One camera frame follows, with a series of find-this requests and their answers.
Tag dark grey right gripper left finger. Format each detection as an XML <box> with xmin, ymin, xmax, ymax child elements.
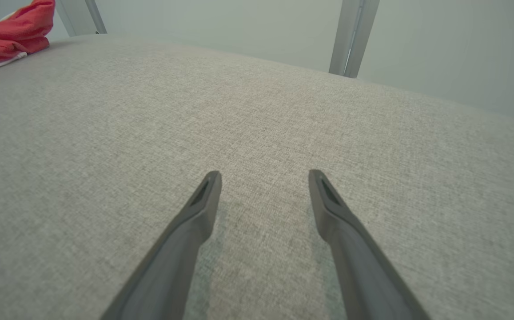
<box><xmin>100</xmin><ymin>170</ymin><xmax>223</xmax><ymax>320</ymax></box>

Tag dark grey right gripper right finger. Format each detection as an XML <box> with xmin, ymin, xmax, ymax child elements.
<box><xmin>308</xmin><ymin>169</ymin><xmax>430</xmax><ymax>320</ymax></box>

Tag red shorts with white stripe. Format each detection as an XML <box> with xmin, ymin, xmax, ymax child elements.
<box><xmin>0</xmin><ymin>0</ymin><xmax>56</xmax><ymax>75</ymax></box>

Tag grey fabric sofa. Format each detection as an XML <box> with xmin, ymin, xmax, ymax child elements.
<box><xmin>0</xmin><ymin>35</ymin><xmax>514</xmax><ymax>320</ymax></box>

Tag grey metal wall post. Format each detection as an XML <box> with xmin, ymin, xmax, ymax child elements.
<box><xmin>56</xmin><ymin>0</ymin><xmax>108</xmax><ymax>37</ymax></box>
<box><xmin>328</xmin><ymin>0</ymin><xmax>380</xmax><ymax>79</ymax></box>

